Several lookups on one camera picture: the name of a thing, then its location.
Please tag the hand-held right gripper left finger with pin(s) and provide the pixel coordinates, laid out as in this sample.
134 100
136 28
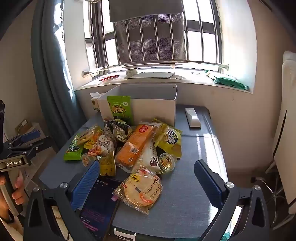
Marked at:
85 183

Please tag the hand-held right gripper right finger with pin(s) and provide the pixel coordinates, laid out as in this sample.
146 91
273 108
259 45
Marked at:
208 183

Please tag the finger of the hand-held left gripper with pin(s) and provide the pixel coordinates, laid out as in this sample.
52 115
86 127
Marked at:
31 135
44 143

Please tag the black smartphone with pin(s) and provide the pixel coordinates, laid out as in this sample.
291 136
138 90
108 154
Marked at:
101 201

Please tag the clear jelly cup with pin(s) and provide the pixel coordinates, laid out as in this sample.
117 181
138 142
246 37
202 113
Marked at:
167 162
85 160

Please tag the yellow green chip bag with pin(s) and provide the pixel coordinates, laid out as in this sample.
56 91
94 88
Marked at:
170 139

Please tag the white cardboard box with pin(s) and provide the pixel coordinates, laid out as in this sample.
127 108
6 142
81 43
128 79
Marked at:
157 104

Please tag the person's left hand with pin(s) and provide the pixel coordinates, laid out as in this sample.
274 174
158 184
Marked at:
18 185

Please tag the blue grey table cover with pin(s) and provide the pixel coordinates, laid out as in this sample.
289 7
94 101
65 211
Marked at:
185 199

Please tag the olive yellow snack packet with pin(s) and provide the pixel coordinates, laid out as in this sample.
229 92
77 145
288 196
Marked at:
107 164

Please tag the green seaweed snack packet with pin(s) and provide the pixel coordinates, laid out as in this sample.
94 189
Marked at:
72 150

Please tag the white cartoon snack packet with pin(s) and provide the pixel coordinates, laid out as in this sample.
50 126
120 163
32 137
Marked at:
104 142

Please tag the round pancake packet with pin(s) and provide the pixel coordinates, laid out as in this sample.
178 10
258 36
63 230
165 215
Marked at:
138 188

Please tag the teal curtain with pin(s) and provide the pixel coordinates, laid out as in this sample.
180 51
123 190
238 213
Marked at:
46 81

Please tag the dark patterned snack packet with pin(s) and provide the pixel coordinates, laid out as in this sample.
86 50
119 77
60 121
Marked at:
119 133

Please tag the orange bread packet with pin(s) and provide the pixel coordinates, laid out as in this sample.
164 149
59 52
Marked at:
134 146

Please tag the white bun packet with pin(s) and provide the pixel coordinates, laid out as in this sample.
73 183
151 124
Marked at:
150 157

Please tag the yellow tissue pack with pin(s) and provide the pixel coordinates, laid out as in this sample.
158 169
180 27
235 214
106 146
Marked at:
94 103

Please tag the white remote control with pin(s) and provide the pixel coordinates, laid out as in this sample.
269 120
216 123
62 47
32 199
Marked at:
193 117

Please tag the bright green snack packet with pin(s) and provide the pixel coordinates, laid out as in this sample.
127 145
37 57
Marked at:
119 110

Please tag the marble windowsill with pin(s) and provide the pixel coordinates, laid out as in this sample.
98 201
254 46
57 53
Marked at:
185 83

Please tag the green plastic bag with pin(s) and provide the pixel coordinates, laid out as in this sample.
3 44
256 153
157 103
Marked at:
227 81

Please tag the small dark object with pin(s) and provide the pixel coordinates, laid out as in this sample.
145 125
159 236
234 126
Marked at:
178 77
195 73

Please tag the clear tape roll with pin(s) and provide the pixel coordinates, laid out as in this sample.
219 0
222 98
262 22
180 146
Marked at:
131 72

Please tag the white chair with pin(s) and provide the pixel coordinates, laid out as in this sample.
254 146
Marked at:
289 92

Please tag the grey cardboard sheet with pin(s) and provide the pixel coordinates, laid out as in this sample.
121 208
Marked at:
150 75

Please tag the grey mesh cloth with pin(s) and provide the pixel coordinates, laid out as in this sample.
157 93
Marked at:
150 39

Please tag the dark grey towel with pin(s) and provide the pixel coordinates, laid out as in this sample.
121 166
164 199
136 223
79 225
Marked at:
145 9

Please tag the steel window guard rail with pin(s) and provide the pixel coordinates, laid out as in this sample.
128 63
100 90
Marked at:
161 63

